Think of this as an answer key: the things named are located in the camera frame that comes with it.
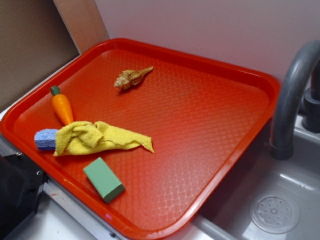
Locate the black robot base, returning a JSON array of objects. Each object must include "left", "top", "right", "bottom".
[{"left": 0, "top": 154, "right": 46, "bottom": 240}]

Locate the orange toy carrot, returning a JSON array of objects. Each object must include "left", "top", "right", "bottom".
[{"left": 50, "top": 85, "right": 74, "bottom": 126}]

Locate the red plastic tray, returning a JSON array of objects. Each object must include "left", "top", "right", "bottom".
[{"left": 0, "top": 38, "right": 280, "bottom": 240}]

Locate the tan spiral seashell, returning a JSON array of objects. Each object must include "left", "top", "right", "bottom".
[{"left": 113, "top": 66, "right": 154, "bottom": 91}]

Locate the green wooden block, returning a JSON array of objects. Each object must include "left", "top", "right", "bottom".
[{"left": 83, "top": 157, "right": 125, "bottom": 204}]

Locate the yellow cloth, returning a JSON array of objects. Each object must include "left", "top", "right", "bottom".
[{"left": 53, "top": 121, "right": 155, "bottom": 157}]

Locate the blue sponge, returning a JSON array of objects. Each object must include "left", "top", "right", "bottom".
[{"left": 34, "top": 128, "right": 59, "bottom": 151}]

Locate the grey toy faucet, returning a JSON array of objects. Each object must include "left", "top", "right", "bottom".
[{"left": 269, "top": 40, "right": 320, "bottom": 160}]

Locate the wooden board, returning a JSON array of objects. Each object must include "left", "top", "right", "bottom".
[{"left": 53, "top": 0, "right": 110, "bottom": 54}]

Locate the grey toy sink basin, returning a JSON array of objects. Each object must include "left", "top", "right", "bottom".
[{"left": 193, "top": 125, "right": 320, "bottom": 240}]

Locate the brown cardboard panel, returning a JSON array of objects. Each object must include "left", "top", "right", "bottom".
[{"left": 0, "top": 0, "right": 79, "bottom": 111}]

